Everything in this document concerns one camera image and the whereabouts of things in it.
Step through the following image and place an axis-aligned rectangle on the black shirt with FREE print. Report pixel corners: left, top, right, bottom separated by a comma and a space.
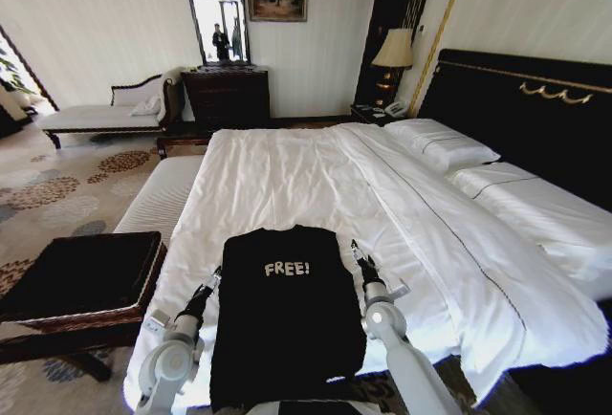
208, 225, 368, 412

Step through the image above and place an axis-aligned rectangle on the white upholstered bed bench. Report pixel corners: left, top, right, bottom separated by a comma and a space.
112, 153, 208, 254

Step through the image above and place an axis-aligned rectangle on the dark rectangular basket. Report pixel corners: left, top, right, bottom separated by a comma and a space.
0, 229, 169, 326

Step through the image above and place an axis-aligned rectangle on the dark wooden basket stand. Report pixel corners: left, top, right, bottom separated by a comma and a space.
0, 307, 147, 383

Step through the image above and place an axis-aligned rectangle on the white duvet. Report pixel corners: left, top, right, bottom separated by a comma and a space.
122, 121, 609, 404

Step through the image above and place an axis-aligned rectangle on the white pillow with dark piping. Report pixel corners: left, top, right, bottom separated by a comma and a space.
445, 161, 612, 287
383, 118, 502, 173

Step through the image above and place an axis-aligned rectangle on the dark nightstand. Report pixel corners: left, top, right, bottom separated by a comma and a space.
349, 100, 408, 128

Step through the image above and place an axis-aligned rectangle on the white robot front shell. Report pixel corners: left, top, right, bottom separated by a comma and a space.
246, 397, 386, 415

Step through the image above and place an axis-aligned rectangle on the dark wooden dresser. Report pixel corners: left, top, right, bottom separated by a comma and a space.
180, 64, 272, 133

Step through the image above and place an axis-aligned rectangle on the white cushion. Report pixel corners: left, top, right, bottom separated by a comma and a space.
129, 94, 164, 118

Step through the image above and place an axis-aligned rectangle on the white chaise longue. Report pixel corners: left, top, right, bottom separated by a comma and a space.
37, 72, 182, 150

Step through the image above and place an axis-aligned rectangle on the table lamp with cream shade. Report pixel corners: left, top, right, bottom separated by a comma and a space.
371, 27, 415, 106

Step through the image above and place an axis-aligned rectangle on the black headboard with gold trim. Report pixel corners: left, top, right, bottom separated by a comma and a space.
417, 47, 612, 228

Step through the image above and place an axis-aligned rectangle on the person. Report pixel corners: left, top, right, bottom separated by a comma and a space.
211, 22, 232, 62

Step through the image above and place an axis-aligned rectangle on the green potted plant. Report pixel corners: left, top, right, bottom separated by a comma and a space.
0, 45, 35, 100

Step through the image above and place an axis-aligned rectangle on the dark framed wall mirror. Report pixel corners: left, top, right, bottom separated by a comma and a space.
177, 0, 252, 68

